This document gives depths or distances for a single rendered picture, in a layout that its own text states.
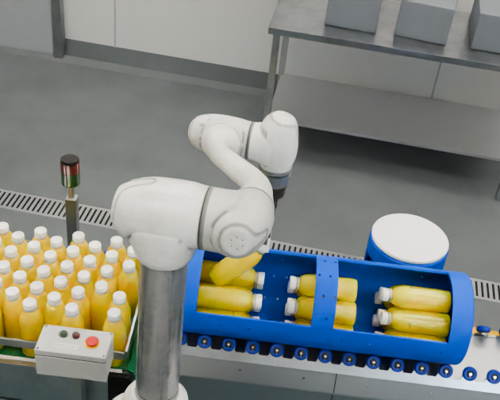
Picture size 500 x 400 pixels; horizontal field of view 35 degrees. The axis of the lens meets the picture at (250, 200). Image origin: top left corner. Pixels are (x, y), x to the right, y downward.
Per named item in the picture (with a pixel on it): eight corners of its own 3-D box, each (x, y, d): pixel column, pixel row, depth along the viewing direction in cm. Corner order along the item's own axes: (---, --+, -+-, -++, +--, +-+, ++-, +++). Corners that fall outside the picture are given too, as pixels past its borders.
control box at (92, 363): (106, 382, 223) (105, 358, 217) (36, 374, 224) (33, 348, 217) (113, 355, 232) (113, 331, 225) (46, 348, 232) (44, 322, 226)
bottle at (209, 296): (193, 303, 235) (255, 310, 235) (196, 280, 238) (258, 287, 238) (194, 308, 242) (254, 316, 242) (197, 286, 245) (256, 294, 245)
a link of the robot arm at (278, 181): (293, 157, 219) (290, 175, 223) (260, 153, 220) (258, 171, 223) (291, 176, 212) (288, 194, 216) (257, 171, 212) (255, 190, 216)
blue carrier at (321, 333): (455, 384, 243) (480, 321, 225) (171, 349, 243) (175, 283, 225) (444, 316, 265) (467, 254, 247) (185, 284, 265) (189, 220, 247)
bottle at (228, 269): (226, 278, 246) (271, 249, 238) (221, 291, 240) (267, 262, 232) (211, 263, 244) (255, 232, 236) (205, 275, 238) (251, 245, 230)
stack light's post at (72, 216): (85, 406, 338) (75, 201, 272) (75, 405, 338) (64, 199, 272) (87, 398, 341) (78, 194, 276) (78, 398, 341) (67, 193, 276)
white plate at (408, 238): (391, 203, 300) (390, 205, 300) (359, 240, 280) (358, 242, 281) (460, 233, 289) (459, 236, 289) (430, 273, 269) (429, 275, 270)
